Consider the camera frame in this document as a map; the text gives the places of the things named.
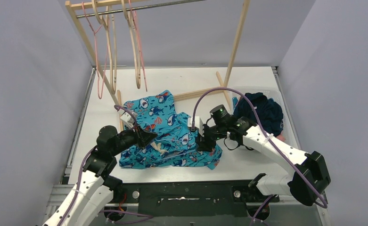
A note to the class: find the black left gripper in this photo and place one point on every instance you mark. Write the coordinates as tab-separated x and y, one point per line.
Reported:
139	134

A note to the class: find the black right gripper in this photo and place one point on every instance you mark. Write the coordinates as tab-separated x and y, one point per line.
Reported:
205	142

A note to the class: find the teal fish print shorts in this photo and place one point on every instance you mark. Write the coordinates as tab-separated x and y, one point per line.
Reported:
160	109

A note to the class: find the navy blue shorts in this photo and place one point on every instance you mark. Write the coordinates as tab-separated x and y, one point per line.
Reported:
269	112

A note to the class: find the pink floral shorts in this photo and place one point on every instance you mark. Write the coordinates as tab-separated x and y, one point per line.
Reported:
281	138

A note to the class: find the wooden hanger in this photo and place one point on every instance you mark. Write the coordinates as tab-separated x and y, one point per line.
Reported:
129	16
104	21

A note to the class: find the wooden hanger front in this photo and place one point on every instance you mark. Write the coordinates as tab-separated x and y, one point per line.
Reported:
104	21

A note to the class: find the blue wire hanger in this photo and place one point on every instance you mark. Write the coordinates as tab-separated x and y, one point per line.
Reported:
171	140

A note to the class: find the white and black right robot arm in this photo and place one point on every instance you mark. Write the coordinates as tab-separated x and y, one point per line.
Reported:
306	175

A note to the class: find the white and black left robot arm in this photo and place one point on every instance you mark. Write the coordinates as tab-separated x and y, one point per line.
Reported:
95	186

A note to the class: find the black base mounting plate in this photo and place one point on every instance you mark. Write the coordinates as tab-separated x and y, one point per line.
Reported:
194	199

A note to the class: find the white plastic basket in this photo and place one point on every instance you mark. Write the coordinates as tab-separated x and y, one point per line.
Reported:
276	95

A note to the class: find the wooden clothes rack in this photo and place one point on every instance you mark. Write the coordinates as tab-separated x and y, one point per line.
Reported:
112	7

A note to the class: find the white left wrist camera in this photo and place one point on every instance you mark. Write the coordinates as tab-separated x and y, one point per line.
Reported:
127	120

